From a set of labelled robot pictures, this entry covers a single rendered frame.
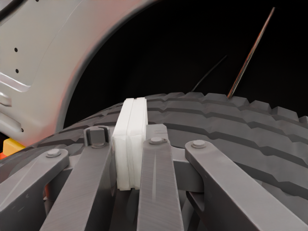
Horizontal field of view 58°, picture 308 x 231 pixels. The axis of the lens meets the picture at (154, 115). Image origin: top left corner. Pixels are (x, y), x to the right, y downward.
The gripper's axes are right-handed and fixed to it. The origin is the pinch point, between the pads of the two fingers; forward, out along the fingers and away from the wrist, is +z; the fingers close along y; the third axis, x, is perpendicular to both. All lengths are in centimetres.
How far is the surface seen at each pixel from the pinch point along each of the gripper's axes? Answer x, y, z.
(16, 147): -25, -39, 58
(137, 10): 9.3, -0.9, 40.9
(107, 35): 5.1, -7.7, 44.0
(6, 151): -26, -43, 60
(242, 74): -7, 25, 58
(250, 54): -2, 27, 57
